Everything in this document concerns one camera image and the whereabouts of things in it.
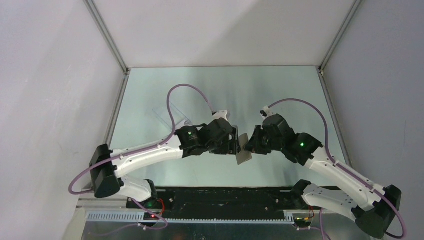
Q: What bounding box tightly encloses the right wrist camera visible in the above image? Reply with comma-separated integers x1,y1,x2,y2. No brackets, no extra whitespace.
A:
259,106,275,120

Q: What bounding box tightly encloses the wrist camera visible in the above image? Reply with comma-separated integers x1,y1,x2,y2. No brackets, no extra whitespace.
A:
259,106,275,120
212,110,230,122

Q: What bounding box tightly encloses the clear plastic card box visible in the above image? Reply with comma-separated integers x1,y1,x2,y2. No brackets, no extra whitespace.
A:
152,100,194,128

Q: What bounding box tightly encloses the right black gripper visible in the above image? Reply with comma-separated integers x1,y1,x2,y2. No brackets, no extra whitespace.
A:
244,125,284,155

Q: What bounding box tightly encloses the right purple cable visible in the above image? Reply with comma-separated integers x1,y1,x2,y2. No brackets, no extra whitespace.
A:
267,98,408,240

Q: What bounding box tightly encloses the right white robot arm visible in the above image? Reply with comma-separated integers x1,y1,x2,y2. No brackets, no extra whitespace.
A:
244,114,402,239

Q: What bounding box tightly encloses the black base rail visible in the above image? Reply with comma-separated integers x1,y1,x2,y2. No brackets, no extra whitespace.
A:
143,186,310,221

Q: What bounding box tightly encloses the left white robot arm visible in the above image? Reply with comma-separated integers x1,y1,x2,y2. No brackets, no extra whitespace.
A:
89,118,241,208

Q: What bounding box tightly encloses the grey felt card holder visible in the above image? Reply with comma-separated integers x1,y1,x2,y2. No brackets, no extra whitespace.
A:
236,133,252,165

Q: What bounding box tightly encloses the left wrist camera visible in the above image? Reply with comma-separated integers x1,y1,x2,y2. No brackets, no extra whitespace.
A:
212,110,230,122

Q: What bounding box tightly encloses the beige chair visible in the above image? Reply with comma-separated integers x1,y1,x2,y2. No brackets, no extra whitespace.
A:
62,208,87,240

